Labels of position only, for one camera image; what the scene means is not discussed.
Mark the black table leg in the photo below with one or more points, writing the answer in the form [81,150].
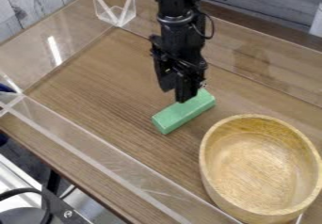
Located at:
[53,182]

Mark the clear acrylic corner bracket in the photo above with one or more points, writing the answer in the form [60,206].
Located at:
[115,15]

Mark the green rectangular block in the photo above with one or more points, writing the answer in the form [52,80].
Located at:
[176,114]

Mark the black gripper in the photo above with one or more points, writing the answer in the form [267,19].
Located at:
[176,52]

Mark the brown wooden bowl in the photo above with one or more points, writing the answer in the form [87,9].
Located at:
[260,169]

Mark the black metal clamp plate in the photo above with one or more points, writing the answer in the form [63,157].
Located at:
[63,213]

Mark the clear acrylic front wall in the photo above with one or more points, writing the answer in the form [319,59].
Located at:
[140,195]

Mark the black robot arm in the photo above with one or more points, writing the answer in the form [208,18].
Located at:
[179,9]

